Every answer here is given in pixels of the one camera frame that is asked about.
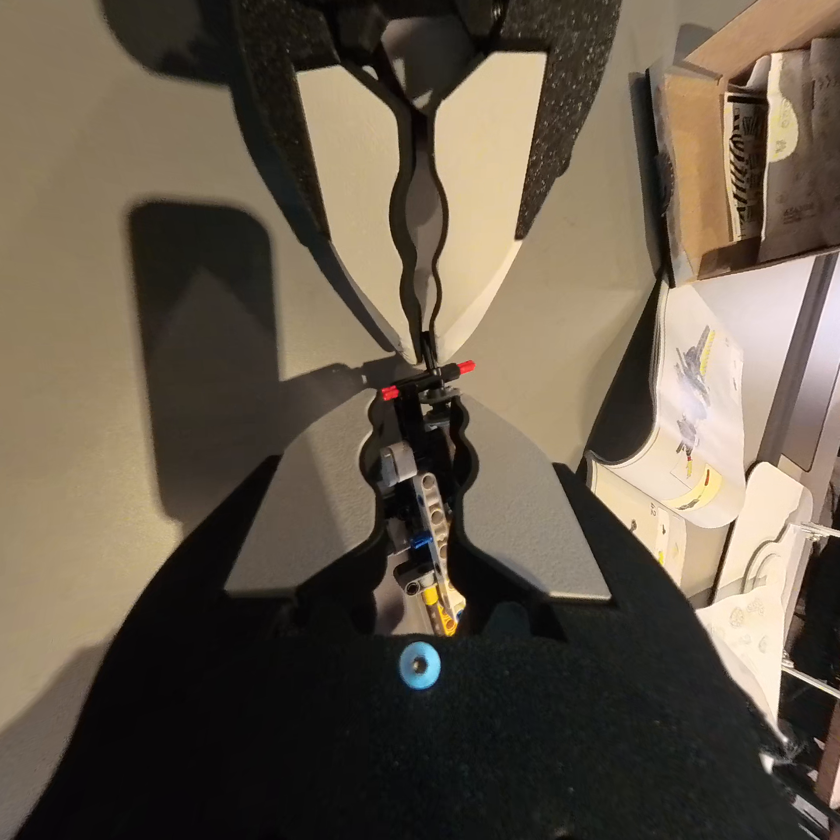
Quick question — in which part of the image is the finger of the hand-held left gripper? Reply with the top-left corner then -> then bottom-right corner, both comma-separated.
296,59 -> 427,365
427,47 -> 551,362

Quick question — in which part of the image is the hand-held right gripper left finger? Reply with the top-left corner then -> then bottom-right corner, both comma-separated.
223,391 -> 388,598

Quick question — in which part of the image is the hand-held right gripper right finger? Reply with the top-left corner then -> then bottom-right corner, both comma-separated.
451,392 -> 614,603

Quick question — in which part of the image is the multicoloured lego assembly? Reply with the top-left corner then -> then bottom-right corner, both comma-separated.
368,330 -> 477,637

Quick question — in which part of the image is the lego instruction booklet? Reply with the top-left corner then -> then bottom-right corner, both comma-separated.
583,278 -> 749,591

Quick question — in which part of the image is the brown cardboard box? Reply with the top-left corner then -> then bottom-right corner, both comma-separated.
646,0 -> 840,286

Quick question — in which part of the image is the white plastic tray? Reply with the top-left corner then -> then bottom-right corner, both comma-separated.
712,460 -> 815,608

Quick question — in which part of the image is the striped white paper bag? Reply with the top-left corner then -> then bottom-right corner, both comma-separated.
724,92 -> 771,242

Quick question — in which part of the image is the silver laptop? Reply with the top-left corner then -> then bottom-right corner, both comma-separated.
696,252 -> 840,474

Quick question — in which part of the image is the clear acrylic rack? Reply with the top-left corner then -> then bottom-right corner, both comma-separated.
778,518 -> 840,697

